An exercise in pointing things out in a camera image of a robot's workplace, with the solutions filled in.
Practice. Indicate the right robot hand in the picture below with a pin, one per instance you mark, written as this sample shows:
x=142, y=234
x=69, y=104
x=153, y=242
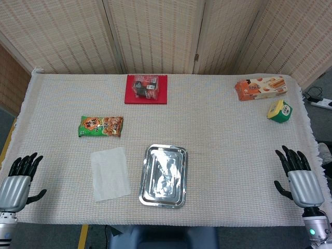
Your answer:
x=303, y=186

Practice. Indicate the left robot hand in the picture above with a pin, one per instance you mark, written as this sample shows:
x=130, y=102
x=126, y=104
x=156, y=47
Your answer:
x=15, y=189

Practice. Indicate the orange biscuit box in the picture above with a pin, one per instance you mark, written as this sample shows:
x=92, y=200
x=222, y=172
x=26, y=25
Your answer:
x=262, y=87

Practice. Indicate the red notebook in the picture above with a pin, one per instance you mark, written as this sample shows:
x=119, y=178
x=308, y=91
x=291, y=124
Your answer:
x=145, y=89

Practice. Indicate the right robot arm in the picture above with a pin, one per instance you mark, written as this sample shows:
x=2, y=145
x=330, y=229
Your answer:
x=317, y=228

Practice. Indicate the green snack bag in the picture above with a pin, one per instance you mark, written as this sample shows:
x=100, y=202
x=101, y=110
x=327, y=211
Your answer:
x=101, y=126

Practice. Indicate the beige folding screen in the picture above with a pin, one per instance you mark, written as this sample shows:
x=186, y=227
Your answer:
x=166, y=33

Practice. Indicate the green yellow-lidded container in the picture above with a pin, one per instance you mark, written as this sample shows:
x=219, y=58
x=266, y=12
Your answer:
x=280, y=111

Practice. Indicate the white power strip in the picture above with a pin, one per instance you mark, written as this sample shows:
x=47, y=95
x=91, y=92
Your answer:
x=321, y=102

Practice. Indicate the silver metal tray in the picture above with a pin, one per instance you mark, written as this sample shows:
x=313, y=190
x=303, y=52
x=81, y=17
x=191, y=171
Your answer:
x=163, y=176

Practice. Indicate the white woven tablecloth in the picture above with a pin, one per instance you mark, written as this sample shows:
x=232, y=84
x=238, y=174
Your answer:
x=166, y=124

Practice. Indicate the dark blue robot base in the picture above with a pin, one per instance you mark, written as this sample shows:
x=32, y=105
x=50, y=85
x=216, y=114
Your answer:
x=163, y=237

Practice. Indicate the white paper sheet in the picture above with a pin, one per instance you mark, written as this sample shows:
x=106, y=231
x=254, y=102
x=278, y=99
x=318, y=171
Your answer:
x=111, y=174

